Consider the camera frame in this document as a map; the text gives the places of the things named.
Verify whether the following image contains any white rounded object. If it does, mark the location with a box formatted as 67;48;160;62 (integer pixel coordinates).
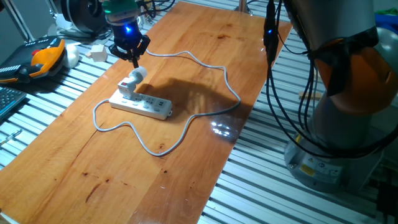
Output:
63;43;81;69

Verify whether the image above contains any orange and black teach pendant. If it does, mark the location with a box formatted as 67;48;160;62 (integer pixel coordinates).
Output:
0;36;67;84

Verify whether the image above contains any white power strip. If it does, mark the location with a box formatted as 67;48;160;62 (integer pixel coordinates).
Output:
108;89;174;121

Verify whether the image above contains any wooden rack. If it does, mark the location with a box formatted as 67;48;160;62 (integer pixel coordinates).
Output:
297;90;323;101

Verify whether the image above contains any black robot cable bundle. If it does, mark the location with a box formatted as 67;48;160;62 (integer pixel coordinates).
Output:
262;0;398;159

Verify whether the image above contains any thin metal rod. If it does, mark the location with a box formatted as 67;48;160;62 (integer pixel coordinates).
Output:
45;0;60;21

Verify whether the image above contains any small white block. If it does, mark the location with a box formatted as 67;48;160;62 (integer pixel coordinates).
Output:
90;44;108;63

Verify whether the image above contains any grey power strip cable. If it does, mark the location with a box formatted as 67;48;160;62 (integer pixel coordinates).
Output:
92;49;242;157

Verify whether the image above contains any black keyboard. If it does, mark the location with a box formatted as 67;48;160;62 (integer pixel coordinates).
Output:
0;86;28;121

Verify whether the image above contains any black round spool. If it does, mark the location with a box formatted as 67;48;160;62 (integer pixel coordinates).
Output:
54;0;109;34

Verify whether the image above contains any grey metal stand bar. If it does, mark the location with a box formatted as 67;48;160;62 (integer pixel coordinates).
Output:
2;0;34;43

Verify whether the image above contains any blue plastic bag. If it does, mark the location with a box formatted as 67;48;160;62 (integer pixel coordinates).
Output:
374;12;398;32

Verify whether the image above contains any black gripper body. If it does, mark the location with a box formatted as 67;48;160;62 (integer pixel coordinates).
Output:
111;18;144;48

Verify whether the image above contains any brown wooden board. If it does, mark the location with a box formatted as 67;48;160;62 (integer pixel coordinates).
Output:
0;1;293;224

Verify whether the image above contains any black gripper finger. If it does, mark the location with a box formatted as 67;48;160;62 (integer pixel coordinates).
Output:
134;34;151;68
108;42;139;68

